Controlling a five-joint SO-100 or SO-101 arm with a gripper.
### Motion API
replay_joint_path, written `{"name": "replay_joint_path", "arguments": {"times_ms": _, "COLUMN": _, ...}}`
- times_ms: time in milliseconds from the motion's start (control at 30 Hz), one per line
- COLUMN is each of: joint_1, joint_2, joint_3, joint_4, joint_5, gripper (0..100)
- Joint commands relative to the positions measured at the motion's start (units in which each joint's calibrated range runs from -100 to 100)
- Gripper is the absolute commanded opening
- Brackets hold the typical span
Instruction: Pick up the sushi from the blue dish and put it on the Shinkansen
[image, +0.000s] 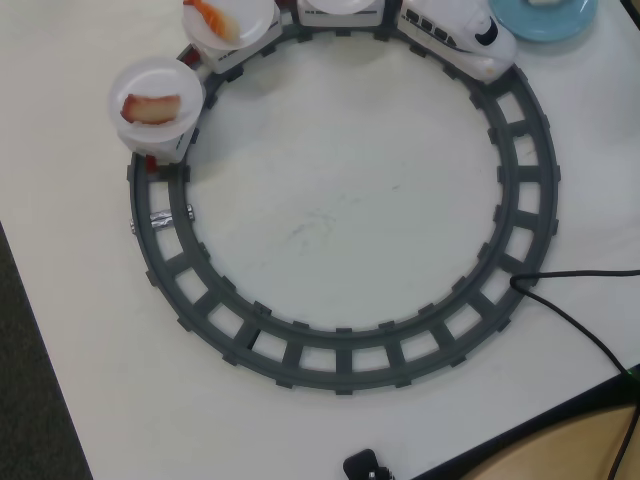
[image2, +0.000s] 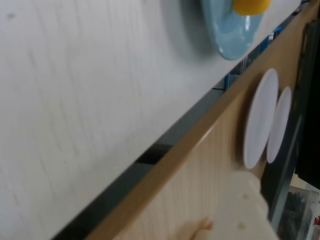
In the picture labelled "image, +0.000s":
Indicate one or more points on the red and white sushi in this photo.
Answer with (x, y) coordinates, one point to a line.
(150, 110)

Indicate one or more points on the white Shinkansen toy locomotive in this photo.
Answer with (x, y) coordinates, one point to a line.
(450, 35)

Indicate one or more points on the orange shrimp sushi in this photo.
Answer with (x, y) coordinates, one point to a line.
(215, 20)

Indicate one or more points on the blue round dish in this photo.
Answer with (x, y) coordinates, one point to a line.
(540, 25)

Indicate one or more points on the grey circular toy train track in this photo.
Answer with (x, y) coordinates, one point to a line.
(344, 360)

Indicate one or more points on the silver foil strip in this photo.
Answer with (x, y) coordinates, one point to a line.
(161, 220)

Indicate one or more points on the white round plate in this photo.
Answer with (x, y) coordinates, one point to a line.
(150, 80)
(340, 4)
(252, 30)

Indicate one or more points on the black plastic device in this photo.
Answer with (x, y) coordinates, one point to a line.
(362, 462)

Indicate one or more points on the wooden board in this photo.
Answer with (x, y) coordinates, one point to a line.
(575, 460)

